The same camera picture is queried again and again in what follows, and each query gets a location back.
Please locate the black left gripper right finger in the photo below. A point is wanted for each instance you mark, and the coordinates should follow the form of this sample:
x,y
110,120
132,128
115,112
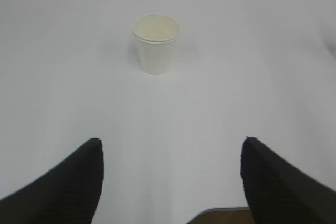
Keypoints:
x,y
277,192

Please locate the white paper cup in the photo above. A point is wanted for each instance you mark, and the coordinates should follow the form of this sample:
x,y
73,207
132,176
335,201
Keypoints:
x,y
155,37

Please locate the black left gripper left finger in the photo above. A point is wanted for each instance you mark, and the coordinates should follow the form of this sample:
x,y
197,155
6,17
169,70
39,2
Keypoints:
x,y
68,193

